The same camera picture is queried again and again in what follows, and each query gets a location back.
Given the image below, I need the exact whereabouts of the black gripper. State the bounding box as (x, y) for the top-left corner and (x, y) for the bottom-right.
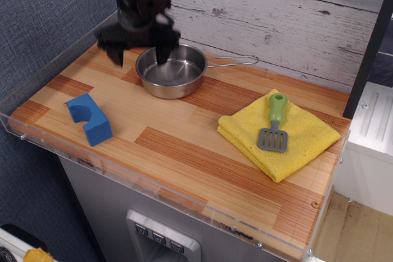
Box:
(96, 0), (181, 67)

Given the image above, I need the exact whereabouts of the stainless steel pot with handle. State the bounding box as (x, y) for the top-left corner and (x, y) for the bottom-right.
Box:
(135, 44), (259, 99)

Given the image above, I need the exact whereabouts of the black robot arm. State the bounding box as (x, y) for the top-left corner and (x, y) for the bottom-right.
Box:
(95, 0), (181, 65)

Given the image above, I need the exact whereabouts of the blue wooden arch block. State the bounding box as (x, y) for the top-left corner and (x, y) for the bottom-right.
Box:
(66, 93), (113, 147)

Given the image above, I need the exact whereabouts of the grey cabinet front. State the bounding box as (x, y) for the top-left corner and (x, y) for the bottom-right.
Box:
(60, 158), (280, 261)

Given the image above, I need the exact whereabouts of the clear acrylic table guard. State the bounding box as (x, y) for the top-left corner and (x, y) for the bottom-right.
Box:
(1, 6), (354, 261)

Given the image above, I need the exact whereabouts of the silver button panel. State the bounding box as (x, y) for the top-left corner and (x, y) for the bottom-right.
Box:
(126, 209), (202, 261)

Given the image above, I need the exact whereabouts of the white plastic box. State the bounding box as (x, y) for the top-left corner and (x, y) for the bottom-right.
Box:
(333, 82), (392, 215)

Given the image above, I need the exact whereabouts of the green handled grey spatula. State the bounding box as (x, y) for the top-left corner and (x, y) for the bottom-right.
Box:
(257, 93), (289, 152)

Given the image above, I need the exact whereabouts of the dark right vertical post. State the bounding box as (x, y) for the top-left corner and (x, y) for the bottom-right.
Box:
(343, 0), (392, 119)

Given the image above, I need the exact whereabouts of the black braided cable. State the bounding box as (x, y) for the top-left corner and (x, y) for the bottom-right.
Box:
(0, 246), (13, 262)

